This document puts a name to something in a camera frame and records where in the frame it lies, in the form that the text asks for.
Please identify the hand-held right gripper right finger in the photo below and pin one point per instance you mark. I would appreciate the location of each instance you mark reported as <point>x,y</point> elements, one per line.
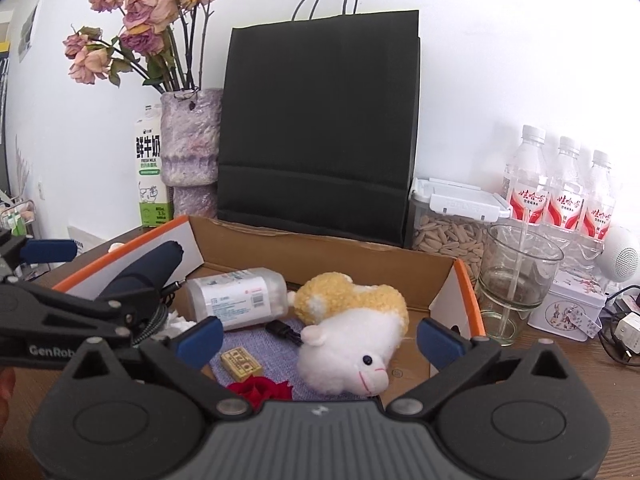
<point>440,344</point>

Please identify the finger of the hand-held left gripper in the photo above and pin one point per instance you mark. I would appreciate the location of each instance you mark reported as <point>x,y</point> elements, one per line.
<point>75,310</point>
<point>50,251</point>

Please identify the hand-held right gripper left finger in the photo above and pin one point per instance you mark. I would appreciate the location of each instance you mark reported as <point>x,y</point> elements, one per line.
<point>202,341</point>

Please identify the white tissue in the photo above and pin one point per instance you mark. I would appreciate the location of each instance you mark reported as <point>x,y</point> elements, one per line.
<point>179,325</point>
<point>116,246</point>

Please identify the yellow mahjong tile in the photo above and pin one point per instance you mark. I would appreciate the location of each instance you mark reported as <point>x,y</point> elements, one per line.
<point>242,362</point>

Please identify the clear plastic bottle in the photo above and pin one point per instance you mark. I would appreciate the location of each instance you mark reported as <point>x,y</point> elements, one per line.
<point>240,297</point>

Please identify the red fabric rose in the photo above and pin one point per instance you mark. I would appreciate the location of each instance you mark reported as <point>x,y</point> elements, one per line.
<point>260,390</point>

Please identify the purple cloth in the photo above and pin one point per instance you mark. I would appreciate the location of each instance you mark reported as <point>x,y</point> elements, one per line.
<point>280,360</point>

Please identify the white yellow plush sheep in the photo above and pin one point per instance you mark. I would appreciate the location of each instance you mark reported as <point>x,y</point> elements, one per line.
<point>345,350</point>

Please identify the orange cardboard box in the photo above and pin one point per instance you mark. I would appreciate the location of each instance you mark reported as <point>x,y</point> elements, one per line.
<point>325,255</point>

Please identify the clear seed container white lid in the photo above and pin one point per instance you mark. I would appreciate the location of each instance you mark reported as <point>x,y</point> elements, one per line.
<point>450,240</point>

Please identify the person's left hand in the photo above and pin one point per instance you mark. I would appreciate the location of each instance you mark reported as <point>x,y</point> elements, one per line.
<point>5,395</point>

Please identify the white floor appliance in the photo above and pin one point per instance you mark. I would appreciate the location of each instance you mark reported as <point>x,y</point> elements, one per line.
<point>85,240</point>

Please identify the metal storage rack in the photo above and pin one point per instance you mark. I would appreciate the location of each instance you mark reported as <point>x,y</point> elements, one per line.
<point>15,217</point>

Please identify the clear glass cup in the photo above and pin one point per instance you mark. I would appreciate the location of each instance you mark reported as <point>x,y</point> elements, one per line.
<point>542,280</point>

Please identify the glass stirring rod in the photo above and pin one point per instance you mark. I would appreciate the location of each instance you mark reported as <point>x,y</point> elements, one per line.
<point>520,245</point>

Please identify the white green milk carton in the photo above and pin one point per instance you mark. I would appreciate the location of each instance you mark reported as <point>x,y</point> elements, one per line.
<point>148,170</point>

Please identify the white printed tin box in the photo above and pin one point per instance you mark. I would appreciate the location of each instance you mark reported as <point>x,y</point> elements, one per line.
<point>570,305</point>

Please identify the purple textured vase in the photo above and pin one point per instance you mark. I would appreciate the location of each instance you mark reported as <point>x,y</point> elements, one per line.
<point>190,145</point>

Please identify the white charger plug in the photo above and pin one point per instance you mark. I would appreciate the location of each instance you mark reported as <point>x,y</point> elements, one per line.
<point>629,332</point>

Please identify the white round speaker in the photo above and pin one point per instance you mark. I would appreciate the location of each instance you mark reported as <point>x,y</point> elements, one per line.
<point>622,255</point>

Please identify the black paper bag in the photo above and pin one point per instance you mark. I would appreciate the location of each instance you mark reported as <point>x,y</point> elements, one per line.
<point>320,135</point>

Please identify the dried pink rose bouquet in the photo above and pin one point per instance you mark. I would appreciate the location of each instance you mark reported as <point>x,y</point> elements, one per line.
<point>145,15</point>

